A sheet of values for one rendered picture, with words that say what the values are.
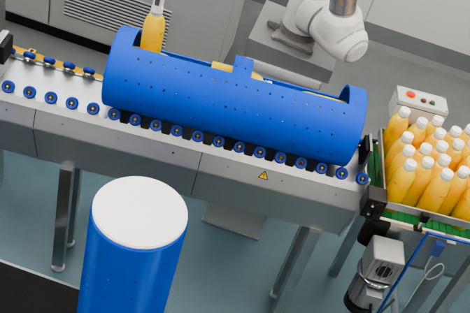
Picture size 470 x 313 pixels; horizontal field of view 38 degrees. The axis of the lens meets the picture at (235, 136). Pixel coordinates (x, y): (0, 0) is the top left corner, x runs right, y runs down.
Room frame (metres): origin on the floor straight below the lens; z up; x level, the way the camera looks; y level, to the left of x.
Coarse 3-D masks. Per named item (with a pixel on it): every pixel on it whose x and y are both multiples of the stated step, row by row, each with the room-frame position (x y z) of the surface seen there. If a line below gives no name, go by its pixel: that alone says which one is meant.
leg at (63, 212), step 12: (60, 168) 1.80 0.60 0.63; (72, 168) 1.82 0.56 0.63; (60, 180) 1.80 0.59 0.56; (72, 180) 1.83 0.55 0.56; (60, 192) 1.80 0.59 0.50; (72, 192) 1.85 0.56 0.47; (60, 204) 1.80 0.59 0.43; (60, 216) 1.80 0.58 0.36; (60, 228) 1.80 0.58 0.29; (60, 240) 1.80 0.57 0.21; (60, 252) 1.80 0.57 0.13; (60, 264) 1.80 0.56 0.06
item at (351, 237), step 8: (360, 216) 2.24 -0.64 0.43; (352, 224) 2.26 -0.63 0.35; (360, 224) 2.24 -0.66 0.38; (352, 232) 2.24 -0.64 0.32; (344, 240) 2.27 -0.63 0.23; (352, 240) 2.24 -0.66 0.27; (344, 248) 2.24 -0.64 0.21; (336, 256) 2.26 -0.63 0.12; (344, 256) 2.24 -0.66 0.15; (336, 264) 2.24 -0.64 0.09; (336, 272) 2.24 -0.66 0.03
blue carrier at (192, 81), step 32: (128, 32) 1.91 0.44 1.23; (128, 64) 1.80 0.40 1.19; (160, 64) 1.83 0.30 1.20; (192, 64) 1.86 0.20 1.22; (128, 96) 1.77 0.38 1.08; (160, 96) 1.77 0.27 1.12; (192, 96) 1.79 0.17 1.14; (224, 96) 1.81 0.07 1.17; (256, 96) 1.83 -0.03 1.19; (288, 96) 1.86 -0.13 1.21; (320, 96) 1.89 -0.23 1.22; (352, 96) 1.93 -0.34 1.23; (224, 128) 1.79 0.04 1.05; (256, 128) 1.79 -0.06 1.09; (288, 128) 1.80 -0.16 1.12; (320, 128) 1.82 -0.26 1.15; (352, 128) 1.84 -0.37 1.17; (320, 160) 1.84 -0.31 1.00
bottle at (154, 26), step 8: (152, 16) 1.90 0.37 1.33; (160, 16) 1.91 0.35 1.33; (144, 24) 1.90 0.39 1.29; (152, 24) 1.89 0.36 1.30; (160, 24) 1.90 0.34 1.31; (144, 32) 1.89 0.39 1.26; (152, 32) 1.88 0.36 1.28; (160, 32) 1.89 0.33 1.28; (144, 40) 1.89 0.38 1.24; (152, 40) 1.88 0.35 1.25; (160, 40) 1.90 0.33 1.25; (144, 48) 1.88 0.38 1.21; (152, 48) 1.88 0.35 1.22; (160, 48) 1.91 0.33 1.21
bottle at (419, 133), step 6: (414, 126) 2.09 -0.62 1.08; (420, 126) 2.08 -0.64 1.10; (426, 126) 2.09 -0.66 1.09; (414, 132) 2.07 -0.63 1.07; (420, 132) 2.07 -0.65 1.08; (426, 132) 2.09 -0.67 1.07; (414, 138) 2.06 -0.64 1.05; (420, 138) 2.06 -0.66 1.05; (414, 144) 2.06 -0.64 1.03; (420, 144) 2.07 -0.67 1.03
